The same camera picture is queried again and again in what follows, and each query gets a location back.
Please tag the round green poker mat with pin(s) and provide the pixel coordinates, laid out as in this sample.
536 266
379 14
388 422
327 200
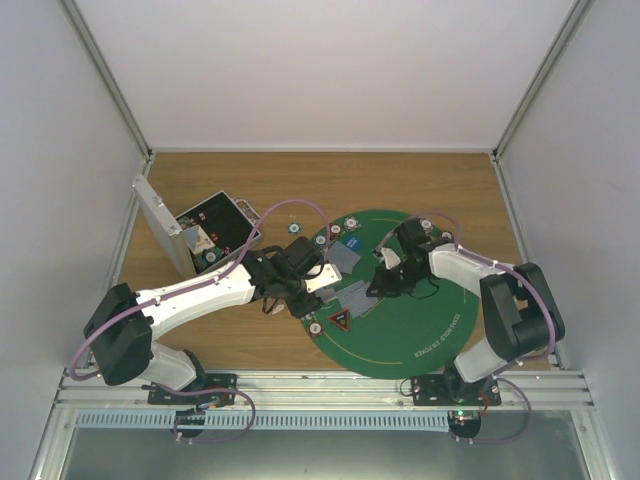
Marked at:
399 337

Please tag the blue orange 10 chip stack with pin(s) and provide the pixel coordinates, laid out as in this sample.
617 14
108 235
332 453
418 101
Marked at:
351 223

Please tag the blue green 50 chip stack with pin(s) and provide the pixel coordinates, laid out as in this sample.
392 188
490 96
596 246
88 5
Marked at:
294 228

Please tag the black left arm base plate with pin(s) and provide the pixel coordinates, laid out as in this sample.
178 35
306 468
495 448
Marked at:
227 381

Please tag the blue small blind button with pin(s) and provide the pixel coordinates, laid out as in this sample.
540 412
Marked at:
353 243

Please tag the silver aluminium poker case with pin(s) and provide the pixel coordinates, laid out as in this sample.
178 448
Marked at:
218 221

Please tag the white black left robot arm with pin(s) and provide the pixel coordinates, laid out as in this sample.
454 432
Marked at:
124 331

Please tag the blue 50 chips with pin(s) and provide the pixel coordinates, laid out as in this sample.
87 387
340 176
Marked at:
321 240

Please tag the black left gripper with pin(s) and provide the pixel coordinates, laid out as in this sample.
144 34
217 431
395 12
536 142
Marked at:
302 308

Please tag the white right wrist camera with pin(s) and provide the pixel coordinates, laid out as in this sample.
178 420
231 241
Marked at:
390 258

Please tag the black red triangular all-in button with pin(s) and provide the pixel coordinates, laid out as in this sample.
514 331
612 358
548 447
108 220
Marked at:
341 320

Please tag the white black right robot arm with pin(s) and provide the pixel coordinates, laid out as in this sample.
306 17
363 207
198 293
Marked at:
521 318

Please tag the blue playing card deck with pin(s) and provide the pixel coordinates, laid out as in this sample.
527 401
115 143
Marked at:
327 295

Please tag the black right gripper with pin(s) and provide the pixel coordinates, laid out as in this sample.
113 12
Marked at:
383 285

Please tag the chip stack inside case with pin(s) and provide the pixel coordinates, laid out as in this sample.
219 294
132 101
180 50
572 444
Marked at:
211 256

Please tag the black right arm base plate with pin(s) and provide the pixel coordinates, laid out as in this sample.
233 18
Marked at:
439 390

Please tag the grey slotted cable duct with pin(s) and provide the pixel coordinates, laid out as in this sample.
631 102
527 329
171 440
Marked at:
267 420

